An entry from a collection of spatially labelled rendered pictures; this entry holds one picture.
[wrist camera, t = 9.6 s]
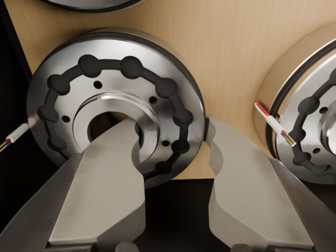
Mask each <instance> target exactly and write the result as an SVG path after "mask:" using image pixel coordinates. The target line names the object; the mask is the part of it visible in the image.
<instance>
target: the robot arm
mask: <svg viewBox="0 0 336 252"><path fill-rule="evenodd" d="M141 138H142V131H141V128H140V127H139V125H138V124H137V123H136V122H135V121H134V120H133V119H132V118H131V117H127V118H126V119H124V120H123V121H121V122H120V123H118V124H116V125H115V126H113V127H112V128H110V129H108V130H107V131H105V132H104V133H103V134H101V135H100V136H99V137H97V138H96V139H95V140H94V141H92V142H91V143H90V144H89V145H88V146H87V147H86V148H85V149H84V150H83V152H82V153H74V154H73V155H72V156H71V157H70V158H69V159H68V160H67V161H66V162H65V163H64V164H63V165H62V167H61V168H60V169H59V170H58V171H57V172H56V173H55V174H54V175H53V176H52V177H51V178H50V179H49V180H48V181H47V182H46V183H45V184H44V185H43V186H42V187H41V188H40V189H39V190H38V191H37V192H36V193H35V194H34V195H33V196H32V197H31V198H30V199H29V200H28V201H27V202H26V203H25V204H24V206H23V207H22V208H21V209H20V210H19V211H18V212H17V213H16V215H15V216H14V217H13V218H12V219H11V221H10V222H9V223H8V224H7V226H6V227H5V228H4V230H3V231H2V232H1V234H0V252H140V251H139V250H138V248H137V246H136V244H135V243H133V242H132V241H134V240H135V239H136V238H137V237H138V236H140V235H141V234H142V233H143V231H144V230H145V227H146V211H145V188H144V177H143V175H142V174H141V173H140V172H139V171H138V170H137V167H138V165H139V164H140V145H139V142H140V139H141ZM203 141H204V142H206V143H207V145H208V146H209V148H210V150H211V151H210V156H209V161H208V165H209V166H210V168H211V169H212V170H213V172H214V174H215V178H214V182H213V187H212V191H211V196H210V200H209V205H208V214H209V228H210V230H211V232H212V233H213V234H214V235H215V236H216V237H217V238H218V239H220V240H221V241H222V242H223V243H225V244H226V245H227V246H228V247H230V248H231V251H230V252H336V215H335V214H334V213H333V212H332V211H331V210H330V209H329V208H328V207H327V206H326V205H325V204H324V203H323V202H322V201H321V200H320V199H319V198H318V197H317V196H316V195H315V194H314V193H313V192H312V191H310V190H309V189H308V188H307V187H306V186H305V185H304V184H303V183H302V182H301V181H300V180H299V179H298V178H297V177H296V176H295V175H294V174H293V173H292V172H291V171H290V170H289V169H288V168H287V167H285V166H284V165H283V164H282V163H281V162H280V161H279V160H278V159H276V158H269V157H268V156H267V155H266V154H265V153H264V152H263V151H262V150H261V149H260V148H259V147H258V146H257V145H256V144H255V143H254V142H252V141H251V140H250V139H248V138H247V137H246V136H244V135H243V134H241V133H240V132H238V131H237V130H235V129H233V128H232V127H230V126H229V125H227V124H226V123H224V122H223V121H221V120H219V119H218V118H216V117H213V116H212V117H206V118H205V129H204V135H203Z"/></svg>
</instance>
